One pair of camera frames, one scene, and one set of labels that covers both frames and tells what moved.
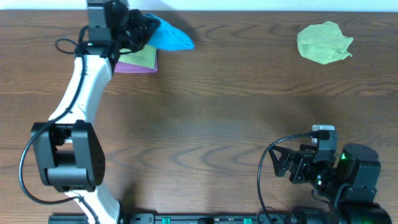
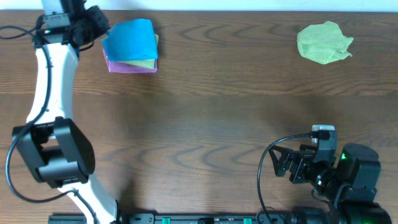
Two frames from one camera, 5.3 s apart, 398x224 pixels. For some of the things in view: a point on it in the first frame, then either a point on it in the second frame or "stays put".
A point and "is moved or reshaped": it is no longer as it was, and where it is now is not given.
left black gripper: [134, 28] → [94, 22]
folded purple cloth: [124, 67] stays put
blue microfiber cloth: [166, 37] is moved or reshaped
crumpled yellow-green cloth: [323, 43] stays put
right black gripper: [302, 162] stays put
